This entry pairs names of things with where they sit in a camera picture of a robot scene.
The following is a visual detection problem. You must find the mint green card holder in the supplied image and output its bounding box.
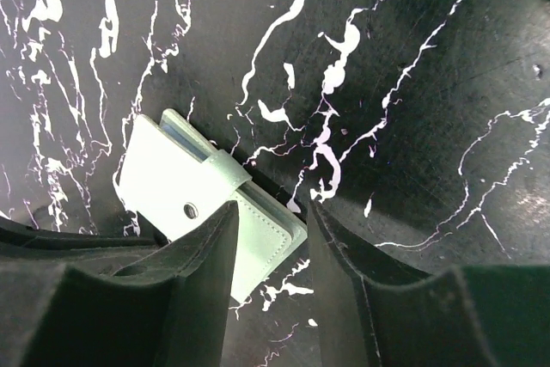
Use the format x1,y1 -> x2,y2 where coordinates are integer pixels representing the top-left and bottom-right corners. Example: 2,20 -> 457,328
119,109 -> 307,303

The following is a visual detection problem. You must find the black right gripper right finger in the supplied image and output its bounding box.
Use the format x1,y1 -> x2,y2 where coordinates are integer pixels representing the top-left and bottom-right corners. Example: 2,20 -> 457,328
307,203 -> 549,366

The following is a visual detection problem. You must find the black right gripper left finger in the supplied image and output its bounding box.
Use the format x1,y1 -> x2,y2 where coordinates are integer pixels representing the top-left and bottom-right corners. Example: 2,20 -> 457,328
1,201 -> 239,366

